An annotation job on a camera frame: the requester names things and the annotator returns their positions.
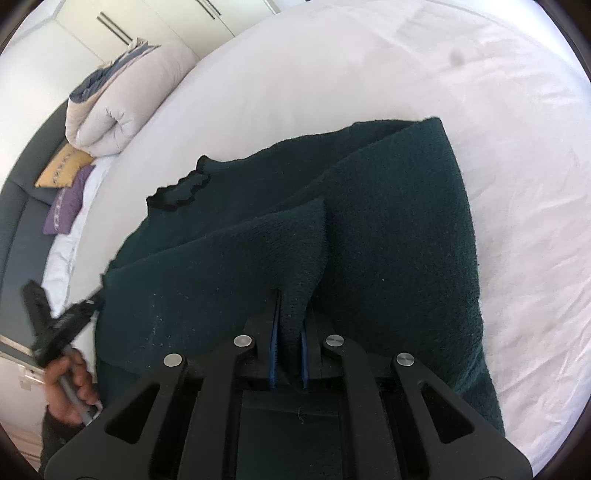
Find white pillow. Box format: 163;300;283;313
42;154;116;319

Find dark grey bed headboard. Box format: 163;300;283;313
0;99;75;356

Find dark green sweater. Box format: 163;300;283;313
95;116;506;480

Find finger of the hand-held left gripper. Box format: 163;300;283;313
53;286;107;335
22;279;54;342

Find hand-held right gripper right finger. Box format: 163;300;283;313
300;310;533;480

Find white wardrobe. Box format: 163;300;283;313
51;0;278;65

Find person's left hand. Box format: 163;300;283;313
44;348;101;426

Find white round bed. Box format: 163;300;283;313
41;0;591;472

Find folded beige duvet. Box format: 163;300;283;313
65;39;199;155

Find yellow pillow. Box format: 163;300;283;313
34;143;95;189

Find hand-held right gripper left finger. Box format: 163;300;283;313
44;295;283;480

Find person's left forearm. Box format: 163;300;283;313
39;408;88;480

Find purple pillow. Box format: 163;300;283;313
43;165;96;236

